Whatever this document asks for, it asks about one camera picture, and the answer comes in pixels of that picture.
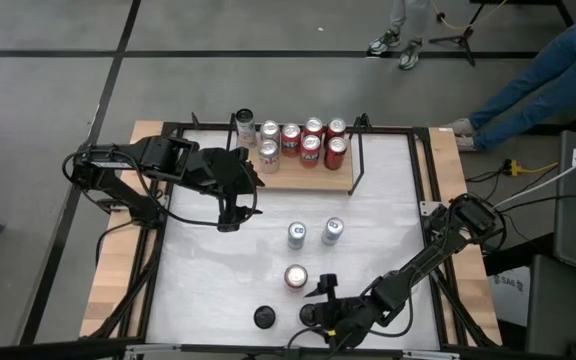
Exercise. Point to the wooden table side board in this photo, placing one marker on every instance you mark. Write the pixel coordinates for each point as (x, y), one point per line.
(113, 270)
(478, 300)

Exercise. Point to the dark red soda can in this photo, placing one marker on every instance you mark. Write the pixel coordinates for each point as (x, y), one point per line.
(336, 125)
(337, 145)

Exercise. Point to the grey equipment box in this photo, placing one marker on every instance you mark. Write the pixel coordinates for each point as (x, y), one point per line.
(558, 310)

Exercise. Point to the red Fanta strawberry can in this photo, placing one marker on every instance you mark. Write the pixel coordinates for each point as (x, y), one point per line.
(313, 125)
(296, 276)
(290, 131)
(311, 142)

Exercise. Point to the black aluminium table frame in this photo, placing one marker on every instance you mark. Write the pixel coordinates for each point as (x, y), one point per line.
(414, 165)

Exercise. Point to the standing person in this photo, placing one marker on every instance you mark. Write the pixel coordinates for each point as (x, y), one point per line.
(408, 10)

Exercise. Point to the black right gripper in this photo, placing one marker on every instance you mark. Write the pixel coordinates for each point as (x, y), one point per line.
(348, 317)

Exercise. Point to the seated person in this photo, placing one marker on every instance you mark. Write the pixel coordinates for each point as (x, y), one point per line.
(543, 90)

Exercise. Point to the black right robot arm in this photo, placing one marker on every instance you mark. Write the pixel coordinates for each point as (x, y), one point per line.
(428, 260)

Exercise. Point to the black can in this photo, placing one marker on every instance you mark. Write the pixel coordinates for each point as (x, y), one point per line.
(307, 315)
(264, 317)

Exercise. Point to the yellow power strip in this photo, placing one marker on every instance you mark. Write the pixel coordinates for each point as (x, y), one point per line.
(514, 167)

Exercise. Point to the black tripod stand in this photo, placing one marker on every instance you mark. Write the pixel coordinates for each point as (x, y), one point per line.
(462, 36)

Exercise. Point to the wooden shelf with black frame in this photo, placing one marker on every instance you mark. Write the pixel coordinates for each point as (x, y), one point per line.
(313, 180)

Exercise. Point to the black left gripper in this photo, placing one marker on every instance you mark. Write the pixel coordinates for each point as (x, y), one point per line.
(218, 170)

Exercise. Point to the white Celsius Peach Vibe can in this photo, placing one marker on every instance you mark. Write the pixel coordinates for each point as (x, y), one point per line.
(245, 132)

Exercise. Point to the silver Diet Coke can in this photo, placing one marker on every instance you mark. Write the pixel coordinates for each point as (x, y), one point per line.
(270, 129)
(268, 148)

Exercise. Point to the blue silver Red Bull can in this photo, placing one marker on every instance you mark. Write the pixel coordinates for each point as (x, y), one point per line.
(334, 226)
(296, 231)

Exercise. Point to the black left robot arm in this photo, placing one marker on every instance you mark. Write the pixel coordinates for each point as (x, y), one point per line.
(158, 152)

